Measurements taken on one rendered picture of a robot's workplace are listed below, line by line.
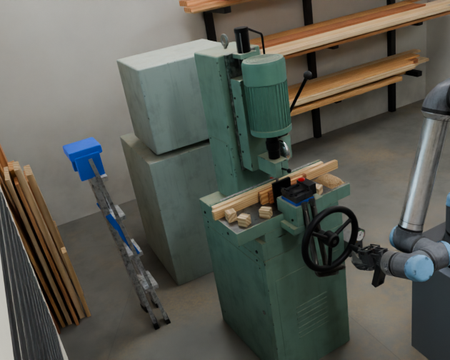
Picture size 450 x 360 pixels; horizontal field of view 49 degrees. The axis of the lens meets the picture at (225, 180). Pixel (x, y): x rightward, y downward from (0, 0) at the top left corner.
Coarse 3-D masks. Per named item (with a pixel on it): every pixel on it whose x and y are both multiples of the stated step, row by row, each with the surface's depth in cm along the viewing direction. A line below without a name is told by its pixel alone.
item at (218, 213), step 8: (336, 160) 235; (320, 168) 230; (328, 168) 233; (336, 168) 236; (312, 176) 230; (256, 192) 218; (240, 200) 214; (248, 200) 215; (256, 200) 217; (224, 208) 210; (240, 208) 214; (216, 216) 209; (224, 216) 211
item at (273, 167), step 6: (258, 156) 221; (264, 156) 219; (282, 156) 216; (258, 162) 223; (264, 162) 218; (270, 162) 214; (276, 162) 212; (282, 162) 213; (264, 168) 220; (270, 168) 215; (276, 168) 212; (288, 168) 215; (270, 174) 217; (276, 174) 213; (282, 174) 215
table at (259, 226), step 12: (312, 180) 229; (324, 192) 217; (336, 192) 218; (348, 192) 222; (264, 204) 215; (276, 204) 213; (324, 204) 217; (252, 216) 207; (276, 216) 205; (216, 228) 214; (228, 228) 203; (240, 228) 201; (252, 228) 200; (264, 228) 203; (276, 228) 207; (288, 228) 203; (300, 228) 200; (240, 240) 199
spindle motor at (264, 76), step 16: (256, 64) 191; (272, 64) 190; (256, 80) 193; (272, 80) 193; (256, 96) 197; (272, 96) 196; (288, 96) 202; (256, 112) 200; (272, 112) 199; (288, 112) 204; (256, 128) 204; (272, 128) 201; (288, 128) 204
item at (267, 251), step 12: (216, 192) 255; (204, 204) 248; (336, 216) 223; (324, 228) 222; (252, 240) 212; (276, 240) 209; (288, 240) 212; (300, 240) 216; (252, 252) 216; (264, 252) 208; (276, 252) 211
